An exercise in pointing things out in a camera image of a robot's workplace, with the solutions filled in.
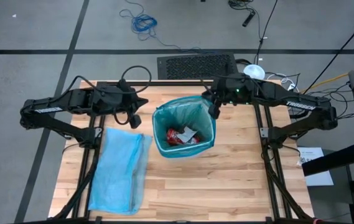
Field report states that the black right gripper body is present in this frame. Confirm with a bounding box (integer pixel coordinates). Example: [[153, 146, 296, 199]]
[[209, 76, 246, 105]]

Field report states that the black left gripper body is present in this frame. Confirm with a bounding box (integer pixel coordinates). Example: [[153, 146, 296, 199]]
[[111, 86, 136, 115]]

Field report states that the blue plastic trash bag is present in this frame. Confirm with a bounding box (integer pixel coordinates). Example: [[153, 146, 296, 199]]
[[88, 126, 155, 216]]

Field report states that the green wipes canister white lid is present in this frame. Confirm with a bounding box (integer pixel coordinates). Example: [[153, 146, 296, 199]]
[[243, 63, 266, 81]]

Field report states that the black perforated computer case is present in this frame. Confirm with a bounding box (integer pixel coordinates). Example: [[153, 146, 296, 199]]
[[157, 52, 240, 81]]

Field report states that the black power strip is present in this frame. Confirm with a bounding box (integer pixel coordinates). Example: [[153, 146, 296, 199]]
[[241, 11, 256, 28]]

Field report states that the white printed paper sheet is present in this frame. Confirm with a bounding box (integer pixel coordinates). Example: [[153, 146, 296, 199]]
[[296, 146, 335, 187]]

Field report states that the black furniture beam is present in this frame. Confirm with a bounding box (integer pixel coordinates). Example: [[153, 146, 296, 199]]
[[301, 141, 354, 177]]

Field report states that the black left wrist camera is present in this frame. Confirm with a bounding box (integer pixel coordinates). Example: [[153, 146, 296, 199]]
[[129, 114, 142, 129]]

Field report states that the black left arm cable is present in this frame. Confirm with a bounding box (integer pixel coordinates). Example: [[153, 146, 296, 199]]
[[114, 65, 152, 126]]

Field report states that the blue floor cable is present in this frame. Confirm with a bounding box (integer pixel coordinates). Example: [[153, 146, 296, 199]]
[[119, 0, 218, 54]]

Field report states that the long black floor cable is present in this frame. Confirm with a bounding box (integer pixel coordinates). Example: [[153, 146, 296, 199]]
[[253, 0, 279, 65]]

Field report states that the black floor cable bundle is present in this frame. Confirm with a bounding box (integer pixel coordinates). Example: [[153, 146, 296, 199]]
[[228, 0, 255, 12]]

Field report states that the yellow floor cable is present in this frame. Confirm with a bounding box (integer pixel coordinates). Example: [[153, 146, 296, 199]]
[[290, 65, 354, 100]]

